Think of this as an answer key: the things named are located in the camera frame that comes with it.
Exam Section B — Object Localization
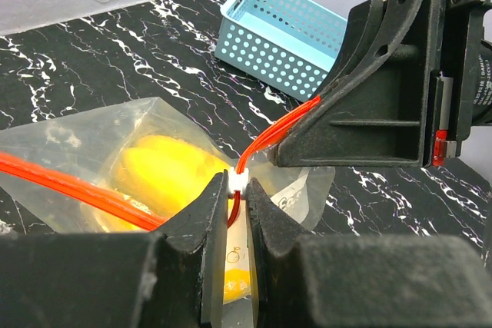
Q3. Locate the yellow fake banana bunch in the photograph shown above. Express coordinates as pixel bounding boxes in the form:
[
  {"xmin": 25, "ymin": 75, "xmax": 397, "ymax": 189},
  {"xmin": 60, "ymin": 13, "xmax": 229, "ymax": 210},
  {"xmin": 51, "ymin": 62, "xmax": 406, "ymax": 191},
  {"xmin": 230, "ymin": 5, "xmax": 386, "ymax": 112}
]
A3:
[{"xmin": 98, "ymin": 135, "xmax": 251, "ymax": 303}]

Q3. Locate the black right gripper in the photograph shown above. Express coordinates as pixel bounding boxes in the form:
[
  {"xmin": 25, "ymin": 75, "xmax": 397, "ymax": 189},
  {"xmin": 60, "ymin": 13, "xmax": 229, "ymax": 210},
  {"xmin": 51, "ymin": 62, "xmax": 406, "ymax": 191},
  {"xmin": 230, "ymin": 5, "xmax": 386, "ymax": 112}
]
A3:
[{"xmin": 272, "ymin": 0, "xmax": 491, "ymax": 167}]

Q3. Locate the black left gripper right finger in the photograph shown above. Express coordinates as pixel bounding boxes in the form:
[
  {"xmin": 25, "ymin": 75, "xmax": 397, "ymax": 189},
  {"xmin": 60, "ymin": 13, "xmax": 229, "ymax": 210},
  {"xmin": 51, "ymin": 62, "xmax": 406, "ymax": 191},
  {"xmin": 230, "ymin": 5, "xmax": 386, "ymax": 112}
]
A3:
[{"xmin": 246, "ymin": 180, "xmax": 491, "ymax": 327}]

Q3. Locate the light blue plastic basket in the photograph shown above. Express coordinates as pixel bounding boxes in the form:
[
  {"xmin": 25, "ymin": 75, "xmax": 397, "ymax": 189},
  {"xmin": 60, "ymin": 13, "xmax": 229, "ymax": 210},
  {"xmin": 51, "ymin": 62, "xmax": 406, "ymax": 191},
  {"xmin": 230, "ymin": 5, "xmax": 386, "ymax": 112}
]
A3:
[{"xmin": 214, "ymin": 0, "xmax": 347, "ymax": 102}]

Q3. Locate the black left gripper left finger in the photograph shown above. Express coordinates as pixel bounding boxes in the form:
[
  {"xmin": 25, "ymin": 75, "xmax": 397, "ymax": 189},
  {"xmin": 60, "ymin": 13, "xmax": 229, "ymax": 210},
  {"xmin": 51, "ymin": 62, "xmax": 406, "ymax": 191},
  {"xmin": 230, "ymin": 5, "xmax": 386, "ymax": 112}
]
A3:
[{"xmin": 1, "ymin": 172, "xmax": 228, "ymax": 327}]

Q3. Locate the clear zip bag red seal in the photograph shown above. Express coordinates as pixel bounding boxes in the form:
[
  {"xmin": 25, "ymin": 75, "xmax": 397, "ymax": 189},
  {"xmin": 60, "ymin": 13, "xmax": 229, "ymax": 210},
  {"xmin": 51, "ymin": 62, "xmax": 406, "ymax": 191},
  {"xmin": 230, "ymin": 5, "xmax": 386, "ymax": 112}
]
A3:
[{"xmin": 1, "ymin": 98, "xmax": 334, "ymax": 327}]

